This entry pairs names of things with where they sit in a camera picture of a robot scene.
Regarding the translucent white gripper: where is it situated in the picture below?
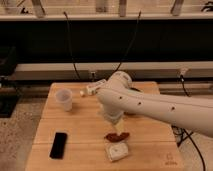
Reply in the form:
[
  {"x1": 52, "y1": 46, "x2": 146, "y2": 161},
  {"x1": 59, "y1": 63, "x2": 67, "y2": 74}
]
[{"x1": 100, "y1": 105, "x2": 124, "y2": 134}]

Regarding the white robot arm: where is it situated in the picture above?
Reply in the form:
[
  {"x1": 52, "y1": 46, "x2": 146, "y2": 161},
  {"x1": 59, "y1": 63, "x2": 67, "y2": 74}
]
[{"x1": 96, "y1": 71, "x2": 213, "y2": 138}]

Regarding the green bowl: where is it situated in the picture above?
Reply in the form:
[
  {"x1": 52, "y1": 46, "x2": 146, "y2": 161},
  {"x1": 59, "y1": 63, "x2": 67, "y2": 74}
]
[{"x1": 124, "y1": 87, "x2": 141, "y2": 116}]

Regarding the white square box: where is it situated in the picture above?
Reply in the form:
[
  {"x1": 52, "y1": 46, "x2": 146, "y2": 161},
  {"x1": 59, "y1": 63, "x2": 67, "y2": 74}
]
[{"x1": 106, "y1": 142, "x2": 129, "y2": 162}]

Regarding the white lying bottle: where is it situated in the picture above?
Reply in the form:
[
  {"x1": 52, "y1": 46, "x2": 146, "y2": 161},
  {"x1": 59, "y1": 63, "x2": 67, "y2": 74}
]
[{"x1": 80, "y1": 79, "x2": 106, "y2": 97}]

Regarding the clear plastic cup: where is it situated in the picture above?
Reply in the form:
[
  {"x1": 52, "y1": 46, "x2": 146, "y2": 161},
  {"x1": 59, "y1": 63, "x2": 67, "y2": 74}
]
[{"x1": 55, "y1": 89, "x2": 72, "y2": 111}]

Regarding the black smartphone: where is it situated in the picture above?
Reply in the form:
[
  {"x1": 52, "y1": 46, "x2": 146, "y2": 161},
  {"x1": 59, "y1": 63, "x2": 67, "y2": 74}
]
[{"x1": 50, "y1": 132, "x2": 67, "y2": 159}]

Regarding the black equipment at left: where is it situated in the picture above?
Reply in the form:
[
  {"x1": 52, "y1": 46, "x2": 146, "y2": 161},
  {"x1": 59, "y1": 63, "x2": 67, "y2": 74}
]
[{"x1": 0, "y1": 46, "x2": 19, "y2": 118}]

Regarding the right black hanging cable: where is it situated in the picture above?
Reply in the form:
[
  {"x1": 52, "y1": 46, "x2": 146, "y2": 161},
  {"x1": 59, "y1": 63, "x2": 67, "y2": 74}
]
[{"x1": 113, "y1": 10, "x2": 142, "y2": 73}]

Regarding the black hanging cable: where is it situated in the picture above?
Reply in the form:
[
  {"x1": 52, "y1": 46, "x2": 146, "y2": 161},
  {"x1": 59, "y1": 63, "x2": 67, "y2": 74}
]
[
  {"x1": 113, "y1": 10, "x2": 142, "y2": 73},
  {"x1": 62, "y1": 11, "x2": 82, "y2": 81}
]

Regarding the left black hanging cable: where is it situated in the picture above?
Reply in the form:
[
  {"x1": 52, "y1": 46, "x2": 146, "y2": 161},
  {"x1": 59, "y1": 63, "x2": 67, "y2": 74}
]
[{"x1": 62, "y1": 11, "x2": 82, "y2": 81}]

